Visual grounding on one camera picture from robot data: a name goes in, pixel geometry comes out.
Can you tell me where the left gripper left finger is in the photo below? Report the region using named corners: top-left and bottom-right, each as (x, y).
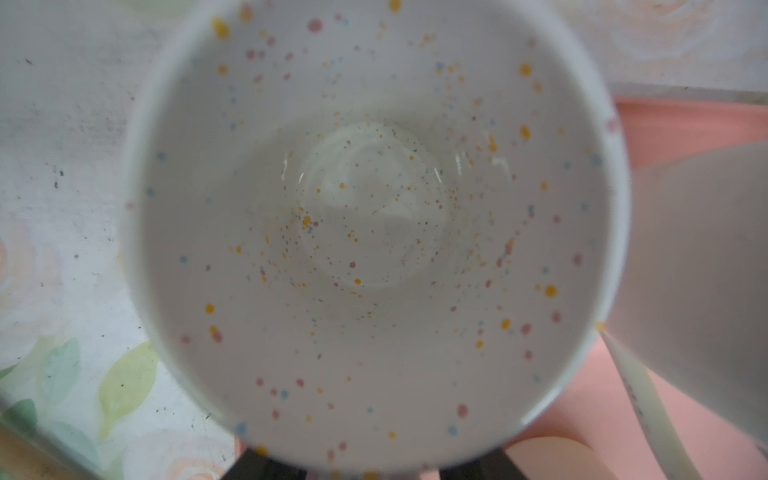
top-left (222, 449), bottom-right (307, 480)

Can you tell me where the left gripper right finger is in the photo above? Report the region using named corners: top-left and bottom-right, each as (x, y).
top-left (439, 449), bottom-right (528, 480)

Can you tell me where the white mug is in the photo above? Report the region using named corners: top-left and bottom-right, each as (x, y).
top-left (607, 142), bottom-right (767, 445)
top-left (119, 1), bottom-right (630, 478)

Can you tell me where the wooden mallet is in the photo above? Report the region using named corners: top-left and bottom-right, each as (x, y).
top-left (1, 426), bottom-right (77, 480)

